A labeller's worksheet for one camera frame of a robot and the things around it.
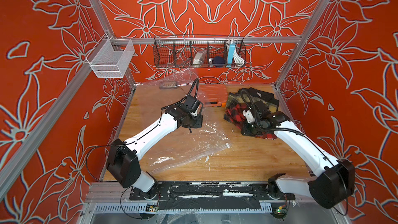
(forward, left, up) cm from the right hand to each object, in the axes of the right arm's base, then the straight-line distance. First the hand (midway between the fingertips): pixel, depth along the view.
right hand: (237, 131), depth 78 cm
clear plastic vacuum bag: (-2, +28, -15) cm, 32 cm away
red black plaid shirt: (+10, 0, +2) cm, 10 cm away
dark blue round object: (+42, +8, +13) cm, 45 cm away
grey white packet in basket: (+41, +20, +17) cm, 49 cm away
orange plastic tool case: (+34, +11, -9) cm, 36 cm away
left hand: (+5, +19, +2) cm, 20 cm away
